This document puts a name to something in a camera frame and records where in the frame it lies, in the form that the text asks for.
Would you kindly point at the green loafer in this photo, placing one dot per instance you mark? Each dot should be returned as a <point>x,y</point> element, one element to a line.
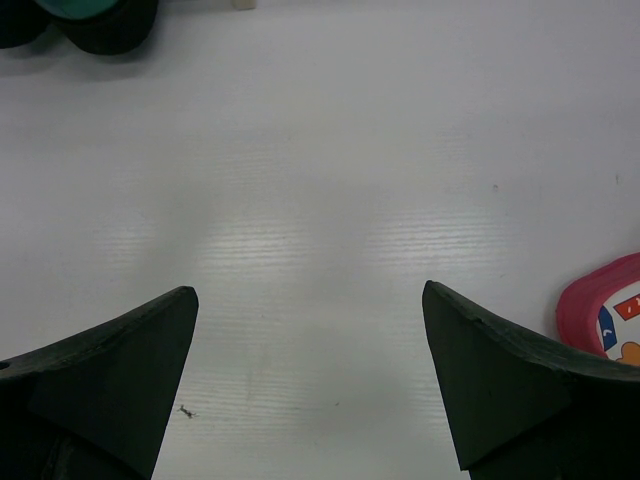
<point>21,22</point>
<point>105,28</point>

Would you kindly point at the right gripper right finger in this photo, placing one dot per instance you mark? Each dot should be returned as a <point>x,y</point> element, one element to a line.
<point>522,406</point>

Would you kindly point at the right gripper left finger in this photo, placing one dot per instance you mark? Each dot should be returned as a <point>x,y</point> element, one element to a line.
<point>96,405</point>

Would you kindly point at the cream metal shoe shelf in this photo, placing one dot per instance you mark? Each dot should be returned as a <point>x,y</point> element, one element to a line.
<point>243,5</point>

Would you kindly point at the pink sandal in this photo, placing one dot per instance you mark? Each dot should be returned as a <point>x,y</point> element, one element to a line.
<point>599,313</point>

